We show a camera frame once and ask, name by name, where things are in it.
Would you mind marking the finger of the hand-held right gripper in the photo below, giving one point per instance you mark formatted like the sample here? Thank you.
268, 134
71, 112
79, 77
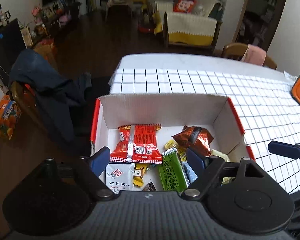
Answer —
283, 148

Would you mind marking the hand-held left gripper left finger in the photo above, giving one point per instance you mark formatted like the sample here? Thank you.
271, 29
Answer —
100, 161

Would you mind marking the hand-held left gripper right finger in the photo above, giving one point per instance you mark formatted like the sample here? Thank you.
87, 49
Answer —
196, 158

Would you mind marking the light blue snack packet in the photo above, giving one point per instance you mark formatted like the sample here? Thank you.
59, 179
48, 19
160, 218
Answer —
190, 173

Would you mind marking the dark red foil packet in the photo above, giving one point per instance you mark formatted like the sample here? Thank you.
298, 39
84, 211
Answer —
192, 137

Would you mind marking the white packet with red logo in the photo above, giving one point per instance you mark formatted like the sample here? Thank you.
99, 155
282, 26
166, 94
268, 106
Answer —
118, 177

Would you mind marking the green snack bar packet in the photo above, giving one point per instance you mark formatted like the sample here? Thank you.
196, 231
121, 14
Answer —
171, 172

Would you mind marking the small blue candy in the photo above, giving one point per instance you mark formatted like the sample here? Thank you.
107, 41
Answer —
156, 165

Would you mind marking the yellow packet with dark label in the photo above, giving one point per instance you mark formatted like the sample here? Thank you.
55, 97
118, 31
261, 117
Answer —
139, 177

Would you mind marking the large red snack packet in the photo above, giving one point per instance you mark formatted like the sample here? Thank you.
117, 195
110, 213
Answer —
140, 140

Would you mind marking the small dark brown candy packet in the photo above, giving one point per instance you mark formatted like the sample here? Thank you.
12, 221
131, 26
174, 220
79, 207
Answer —
150, 187

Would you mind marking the red cardboard box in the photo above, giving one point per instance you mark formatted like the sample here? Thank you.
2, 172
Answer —
165, 110

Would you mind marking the white grid tablecloth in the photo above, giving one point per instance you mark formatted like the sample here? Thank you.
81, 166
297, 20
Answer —
240, 92

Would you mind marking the pink towel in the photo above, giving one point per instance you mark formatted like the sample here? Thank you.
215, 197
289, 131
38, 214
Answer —
255, 55

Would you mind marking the dark blue jacket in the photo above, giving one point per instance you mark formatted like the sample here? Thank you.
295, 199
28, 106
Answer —
45, 80

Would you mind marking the wooden chair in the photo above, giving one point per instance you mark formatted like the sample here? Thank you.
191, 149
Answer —
232, 51
22, 100

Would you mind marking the orange juice carton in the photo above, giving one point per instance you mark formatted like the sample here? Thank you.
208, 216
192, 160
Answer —
5, 117

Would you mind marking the stack of orange cartons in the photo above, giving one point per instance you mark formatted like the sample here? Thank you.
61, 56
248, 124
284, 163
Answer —
46, 46

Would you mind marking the cream and yellow sofa cover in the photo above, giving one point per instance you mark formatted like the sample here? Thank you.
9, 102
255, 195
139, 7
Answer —
190, 27

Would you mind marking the dark tv cabinet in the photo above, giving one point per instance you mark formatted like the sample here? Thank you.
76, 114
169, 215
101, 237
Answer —
57, 22

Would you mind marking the black cabinet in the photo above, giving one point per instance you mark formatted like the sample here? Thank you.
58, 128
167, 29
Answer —
7, 45

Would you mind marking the sofa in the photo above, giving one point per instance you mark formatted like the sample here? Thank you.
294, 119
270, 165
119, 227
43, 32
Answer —
210, 7

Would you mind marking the red cushion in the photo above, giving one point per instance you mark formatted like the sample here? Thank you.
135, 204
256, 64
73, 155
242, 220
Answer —
185, 5

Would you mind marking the wooden coffee table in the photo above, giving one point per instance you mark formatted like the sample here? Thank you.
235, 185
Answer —
120, 5

